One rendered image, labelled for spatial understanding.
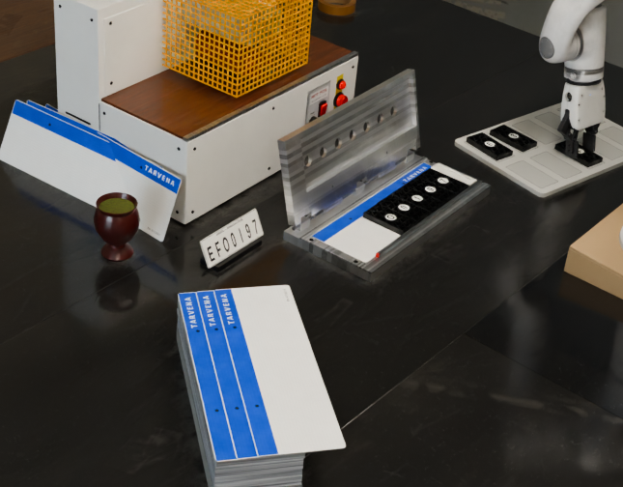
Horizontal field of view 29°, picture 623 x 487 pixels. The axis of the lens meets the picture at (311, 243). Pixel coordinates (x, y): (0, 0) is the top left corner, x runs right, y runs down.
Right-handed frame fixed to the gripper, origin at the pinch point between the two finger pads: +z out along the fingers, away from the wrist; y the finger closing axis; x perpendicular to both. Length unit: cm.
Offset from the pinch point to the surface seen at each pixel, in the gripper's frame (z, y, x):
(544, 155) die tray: 1.6, -6.7, 4.6
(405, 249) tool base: 3, -60, -8
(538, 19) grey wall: 22, 145, 140
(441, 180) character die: -1.0, -37.5, 5.4
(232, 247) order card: -1, -88, 9
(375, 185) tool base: -1, -49, 13
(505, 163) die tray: 1.2, -17.2, 6.3
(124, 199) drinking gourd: -11, -103, 21
